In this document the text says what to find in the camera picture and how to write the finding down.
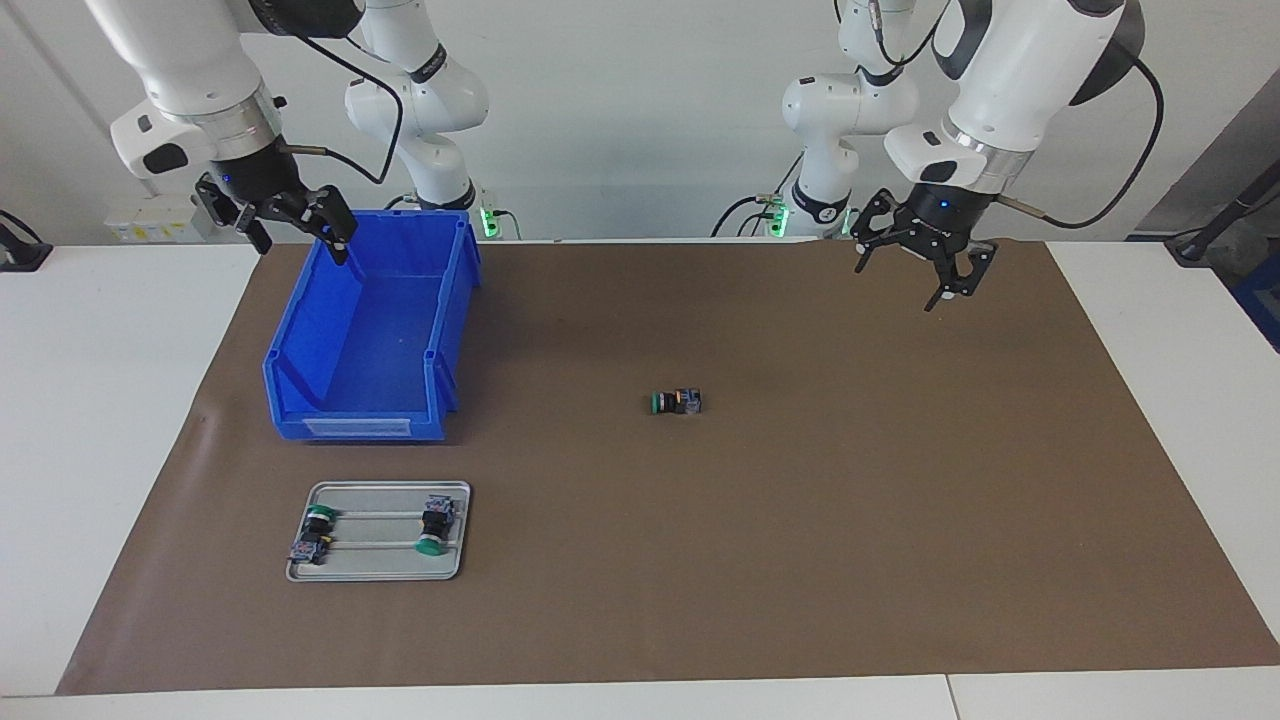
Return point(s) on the blue plastic storage bin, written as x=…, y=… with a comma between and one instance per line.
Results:
x=380, y=340

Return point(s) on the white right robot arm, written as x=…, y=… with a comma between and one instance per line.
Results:
x=180, y=60

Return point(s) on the grey metal tray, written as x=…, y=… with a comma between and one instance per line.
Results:
x=390, y=567

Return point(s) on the black table clamp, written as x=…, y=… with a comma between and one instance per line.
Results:
x=25, y=255

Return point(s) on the green lit base connector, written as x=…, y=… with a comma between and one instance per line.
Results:
x=488, y=215
x=772, y=215

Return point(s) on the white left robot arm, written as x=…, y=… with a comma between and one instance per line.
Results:
x=1020, y=60

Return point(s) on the brown table mat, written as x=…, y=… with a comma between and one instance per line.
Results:
x=800, y=500

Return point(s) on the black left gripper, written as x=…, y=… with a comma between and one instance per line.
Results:
x=945, y=220

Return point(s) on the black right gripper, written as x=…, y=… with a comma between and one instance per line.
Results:
x=250, y=180

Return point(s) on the black stand with pole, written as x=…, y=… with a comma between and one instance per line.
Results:
x=1195, y=245

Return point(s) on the blue crate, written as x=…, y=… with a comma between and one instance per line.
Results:
x=1265, y=300

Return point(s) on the green push button switch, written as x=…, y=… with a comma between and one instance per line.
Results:
x=680, y=402
x=435, y=520
x=312, y=540

